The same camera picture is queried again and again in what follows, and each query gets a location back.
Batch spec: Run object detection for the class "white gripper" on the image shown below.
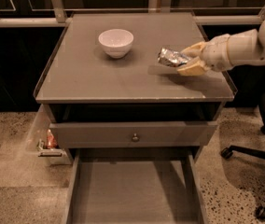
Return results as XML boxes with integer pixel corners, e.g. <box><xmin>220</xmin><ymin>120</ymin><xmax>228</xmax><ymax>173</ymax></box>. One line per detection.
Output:
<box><xmin>177</xmin><ymin>34</ymin><xmax>232</xmax><ymax>77</ymax></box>

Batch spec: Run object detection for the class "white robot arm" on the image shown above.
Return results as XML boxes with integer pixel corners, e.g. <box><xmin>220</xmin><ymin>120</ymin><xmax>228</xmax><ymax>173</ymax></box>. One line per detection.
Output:
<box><xmin>177</xmin><ymin>20</ymin><xmax>265</xmax><ymax>76</ymax></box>

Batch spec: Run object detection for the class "grey top drawer with knob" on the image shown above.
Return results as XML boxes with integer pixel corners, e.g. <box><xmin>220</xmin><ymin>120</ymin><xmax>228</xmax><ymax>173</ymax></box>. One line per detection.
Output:
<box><xmin>49</xmin><ymin>121</ymin><xmax>217</xmax><ymax>148</ymax></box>

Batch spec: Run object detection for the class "open grey middle drawer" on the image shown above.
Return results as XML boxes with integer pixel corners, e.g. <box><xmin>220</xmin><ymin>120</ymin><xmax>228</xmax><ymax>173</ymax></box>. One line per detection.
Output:
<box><xmin>61</xmin><ymin>147</ymin><xmax>208</xmax><ymax>224</ymax></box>

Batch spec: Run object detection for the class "white ceramic bowl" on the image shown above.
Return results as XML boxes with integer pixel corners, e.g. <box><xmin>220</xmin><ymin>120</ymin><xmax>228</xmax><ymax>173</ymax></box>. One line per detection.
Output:
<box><xmin>98</xmin><ymin>29</ymin><xmax>134</xmax><ymax>59</ymax></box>

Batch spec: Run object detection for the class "grey cabinet with glass top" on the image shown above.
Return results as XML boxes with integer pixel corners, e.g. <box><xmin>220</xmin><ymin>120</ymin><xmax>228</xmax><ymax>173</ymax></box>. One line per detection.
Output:
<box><xmin>33</xmin><ymin>11</ymin><xmax>238</xmax><ymax>166</ymax></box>

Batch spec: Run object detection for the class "red snack packet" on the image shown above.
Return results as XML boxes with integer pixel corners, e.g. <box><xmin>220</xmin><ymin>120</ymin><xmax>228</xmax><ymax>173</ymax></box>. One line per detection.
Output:
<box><xmin>47</xmin><ymin>130</ymin><xmax>58</xmax><ymax>149</ymax></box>

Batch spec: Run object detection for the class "clear plastic side bin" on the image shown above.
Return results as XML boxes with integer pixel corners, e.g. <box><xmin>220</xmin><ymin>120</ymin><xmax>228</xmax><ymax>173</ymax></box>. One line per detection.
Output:
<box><xmin>25</xmin><ymin>106</ymin><xmax>73</xmax><ymax>165</ymax></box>

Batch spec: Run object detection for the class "metal railing frame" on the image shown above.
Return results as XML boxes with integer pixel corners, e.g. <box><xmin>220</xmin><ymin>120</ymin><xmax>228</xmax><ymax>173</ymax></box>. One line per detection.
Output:
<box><xmin>0</xmin><ymin>0</ymin><xmax>265</xmax><ymax>29</ymax></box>

